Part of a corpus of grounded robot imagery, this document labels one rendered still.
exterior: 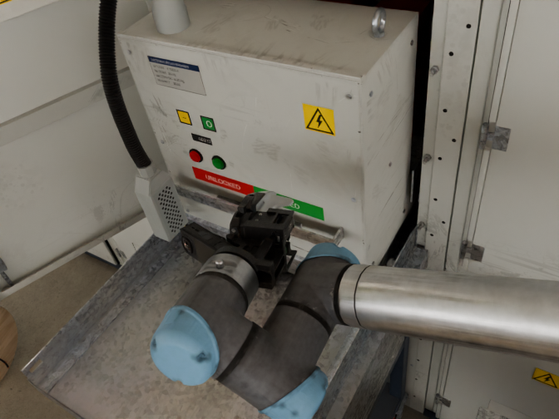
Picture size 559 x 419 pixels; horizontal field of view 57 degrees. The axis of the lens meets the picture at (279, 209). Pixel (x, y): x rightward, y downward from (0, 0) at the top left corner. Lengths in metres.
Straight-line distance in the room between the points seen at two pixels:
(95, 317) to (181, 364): 0.70
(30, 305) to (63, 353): 1.41
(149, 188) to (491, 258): 0.72
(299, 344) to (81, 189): 0.89
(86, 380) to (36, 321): 1.39
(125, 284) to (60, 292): 1.35
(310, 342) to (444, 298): 0.16
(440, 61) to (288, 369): 0.58
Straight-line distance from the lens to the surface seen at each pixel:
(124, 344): 1.19
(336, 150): 0.85
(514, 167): 0.98
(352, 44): 0.84
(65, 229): 1.41
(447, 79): 0.94
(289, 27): 0.92
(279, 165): 0.94
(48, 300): 2.60
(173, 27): 0.98
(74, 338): 1.23
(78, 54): 1.22
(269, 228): 0.68
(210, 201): 1.09
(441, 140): 1.01
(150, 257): 1.30
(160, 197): 1.11
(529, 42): 0.85
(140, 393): 1.12
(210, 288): 0.58
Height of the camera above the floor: 1.78
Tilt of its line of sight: 44 degrees down
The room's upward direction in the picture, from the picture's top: 11 degrees counter-clockwise
